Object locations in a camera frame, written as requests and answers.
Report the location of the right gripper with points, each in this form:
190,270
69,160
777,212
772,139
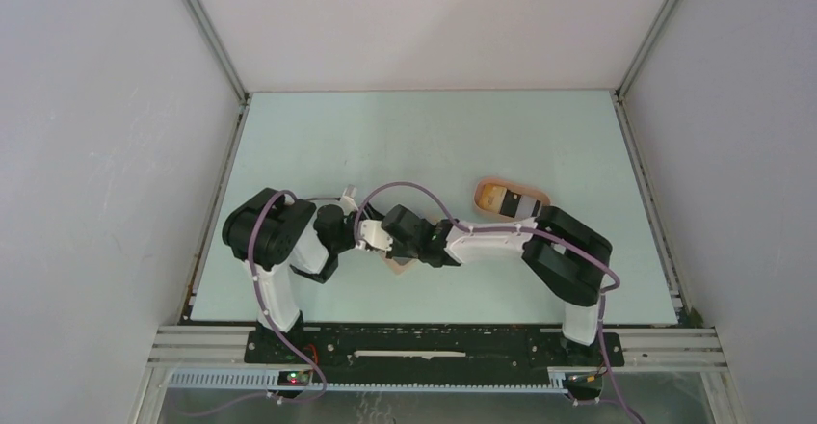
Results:
396,249

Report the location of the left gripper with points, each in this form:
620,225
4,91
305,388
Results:
353,216

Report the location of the beige leather card holder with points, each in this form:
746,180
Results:
398,265

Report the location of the gold credit card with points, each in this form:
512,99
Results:
492,198

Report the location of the white credit card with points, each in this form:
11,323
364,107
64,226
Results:
527,207

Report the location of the black credit card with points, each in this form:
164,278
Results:
510,204

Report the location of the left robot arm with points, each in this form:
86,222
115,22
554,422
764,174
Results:
277,236

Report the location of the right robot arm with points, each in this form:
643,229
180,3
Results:
570,258

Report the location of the pink oval tray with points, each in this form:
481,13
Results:
521,189

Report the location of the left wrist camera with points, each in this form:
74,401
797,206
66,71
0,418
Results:
347,200

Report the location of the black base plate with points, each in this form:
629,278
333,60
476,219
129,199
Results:
431,354

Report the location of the aluminium frame rail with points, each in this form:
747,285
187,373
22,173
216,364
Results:
214,355

